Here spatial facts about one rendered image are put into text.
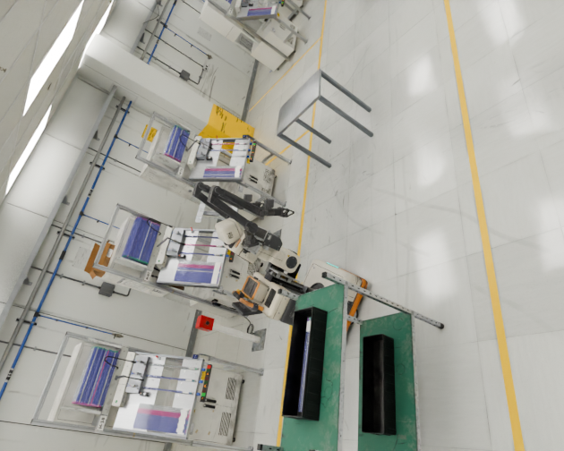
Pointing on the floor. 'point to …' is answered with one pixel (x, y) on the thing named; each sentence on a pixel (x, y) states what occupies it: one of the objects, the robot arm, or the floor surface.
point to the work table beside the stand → (291, 111)
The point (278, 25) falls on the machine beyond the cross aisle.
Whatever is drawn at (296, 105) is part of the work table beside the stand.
